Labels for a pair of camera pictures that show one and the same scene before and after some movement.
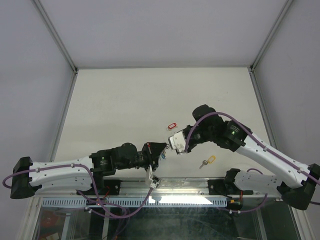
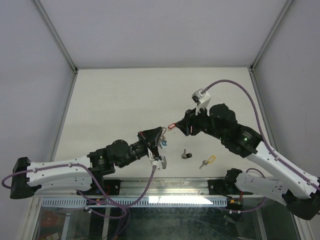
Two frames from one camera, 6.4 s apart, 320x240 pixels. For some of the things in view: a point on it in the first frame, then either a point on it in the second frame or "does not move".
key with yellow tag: x=211 y=159 does not move
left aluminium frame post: x=55 y=34 does not move
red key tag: x=171 y=126 does not move
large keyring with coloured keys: x=163 y=155 -> x=163 y=141
